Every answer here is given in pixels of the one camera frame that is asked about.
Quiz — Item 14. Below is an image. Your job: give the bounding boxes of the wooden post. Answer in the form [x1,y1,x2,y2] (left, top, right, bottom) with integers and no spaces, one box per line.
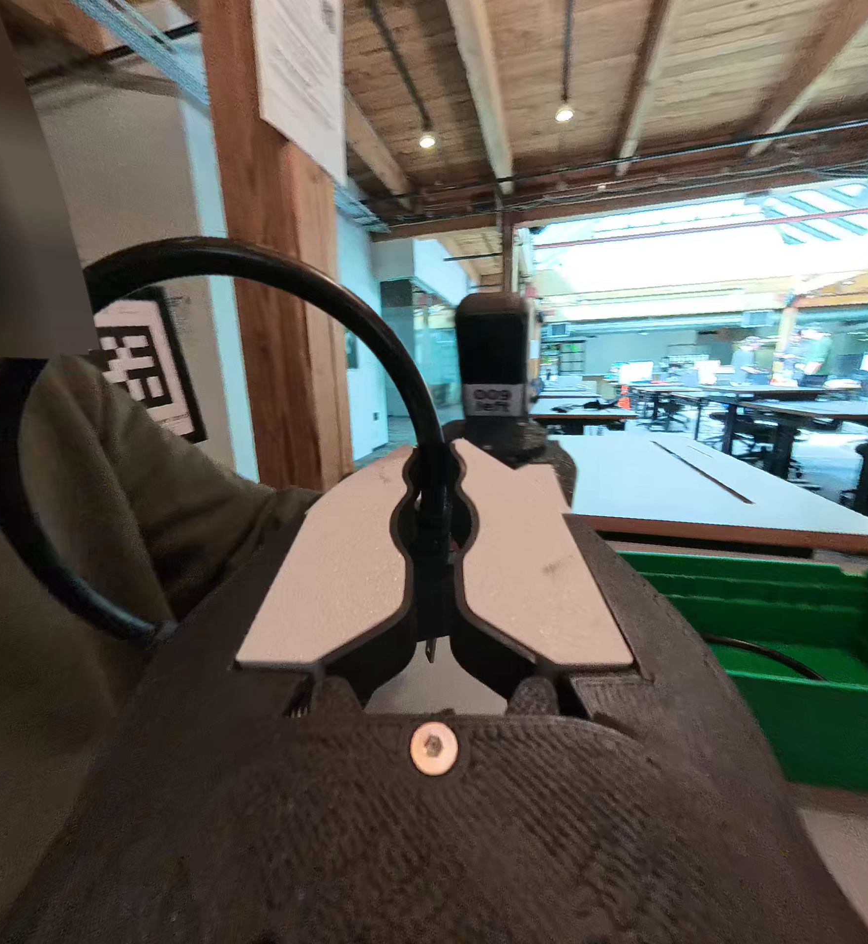
[198,0,355,491]

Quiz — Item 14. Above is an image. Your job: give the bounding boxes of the framed black-white tag sign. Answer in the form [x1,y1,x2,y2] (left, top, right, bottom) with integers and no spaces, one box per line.
[89,286,208,445]

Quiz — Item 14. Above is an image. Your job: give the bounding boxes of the green plastic bin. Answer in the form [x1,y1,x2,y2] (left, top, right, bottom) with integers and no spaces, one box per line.
[614,549,868,799]

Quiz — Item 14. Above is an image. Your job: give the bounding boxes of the black power plug cable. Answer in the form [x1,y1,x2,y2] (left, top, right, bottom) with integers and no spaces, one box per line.
[0,236,473,666]

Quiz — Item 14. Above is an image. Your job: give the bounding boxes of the person's left forearm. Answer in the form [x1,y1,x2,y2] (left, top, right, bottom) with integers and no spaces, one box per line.
[0,354,326,944]

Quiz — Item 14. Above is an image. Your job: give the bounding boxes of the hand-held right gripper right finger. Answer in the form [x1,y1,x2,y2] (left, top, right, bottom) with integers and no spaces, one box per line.
[445,439,635,702]

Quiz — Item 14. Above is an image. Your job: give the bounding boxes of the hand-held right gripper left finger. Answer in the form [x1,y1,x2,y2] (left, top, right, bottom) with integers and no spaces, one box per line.
[235,444,435,705]

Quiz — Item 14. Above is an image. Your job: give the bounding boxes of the blue cable bundle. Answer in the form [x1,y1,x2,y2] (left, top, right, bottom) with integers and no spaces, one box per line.
[72,0,213,108]

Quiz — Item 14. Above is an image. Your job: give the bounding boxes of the white table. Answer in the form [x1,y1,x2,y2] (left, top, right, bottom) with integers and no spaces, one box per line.
[530,397,638,436]
[699,397,868,443]
[550,431,868,556]

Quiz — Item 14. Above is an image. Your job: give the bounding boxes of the white paper sheet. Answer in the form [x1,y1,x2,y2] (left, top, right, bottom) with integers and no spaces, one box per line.
[251,0,348,187]

